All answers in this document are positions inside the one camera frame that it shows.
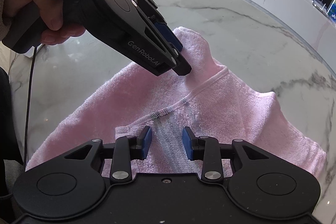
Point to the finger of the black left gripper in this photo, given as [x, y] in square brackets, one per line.
[169, 55]
[167, 33]

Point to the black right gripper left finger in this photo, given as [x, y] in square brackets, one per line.
[126, 149]

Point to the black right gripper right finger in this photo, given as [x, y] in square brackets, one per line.
[206, 149]

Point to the pink terry towel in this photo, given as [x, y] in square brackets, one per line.
[211, 100]

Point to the person's left hand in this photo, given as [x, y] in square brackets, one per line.
[51, 12]

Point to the lotus painting canvas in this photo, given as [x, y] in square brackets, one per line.
[332, 12]

